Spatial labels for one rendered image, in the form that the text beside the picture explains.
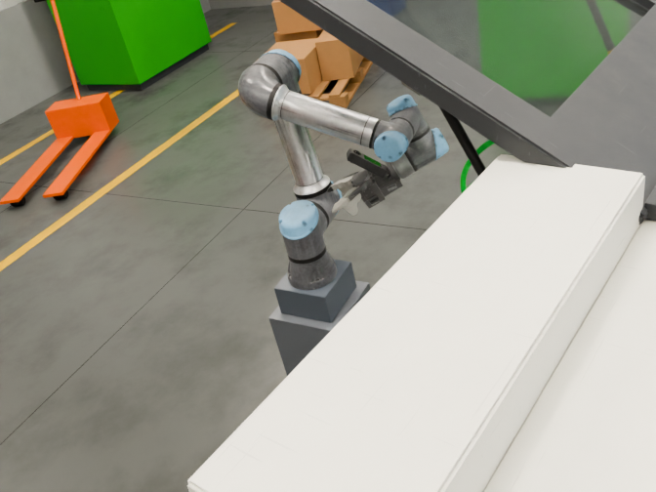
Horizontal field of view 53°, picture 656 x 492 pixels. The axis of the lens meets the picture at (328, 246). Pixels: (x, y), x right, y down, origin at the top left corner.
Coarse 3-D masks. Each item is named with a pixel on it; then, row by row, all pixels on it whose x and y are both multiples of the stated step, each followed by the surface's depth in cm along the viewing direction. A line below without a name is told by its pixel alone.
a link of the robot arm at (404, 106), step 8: (408, 96) 168; (392, 104) 168; (400, 104) 167; (408, 104) 167; (416, 104) 169; (392, 112) 168; (400, 112) 166; (408, 112) 166; (416, 112) 168; (408, 120) 164; (416, 120) 167; (424, 120) 171; (416, 128) 167; (424, 128) 170; (416, 136) 170
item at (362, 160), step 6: (348, 150) 174; (354, 150) 173; (348, 156) 172; (354, 156) 172; (360, 156) 173; (366, 156) 176; (354, 162) 173; (360, 162) 173; (366, 162) 173; (372, 162) 174; (378, 162) 177; (366, 168) 174; (372, 168) 174; (378, 168) 174; (384, 168) 175; (378, 174) 175; (384, 174) 175
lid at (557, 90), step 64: (320, 0) 109; (384, 0) 117; (448, 0) 122; (512, 0) 128; (576, 0) 134; (640, 0) 139; (384, 64) 106; (448, 64) 106; (512, 64) 113; (576, 64) 118; (640, 64) 120; (512, 128) 99; (576, 128) 103; (640, 128) 107
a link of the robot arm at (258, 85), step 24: (264, 72) 168; (240, 96) 170; (264, 96) 164; (288, 96) 165; (288, 120) 167; (312, 120) 163; (336, 120) 162; (360, 120) 161; (360, 144) 164; (384, 144) 158; (408, 144) 163
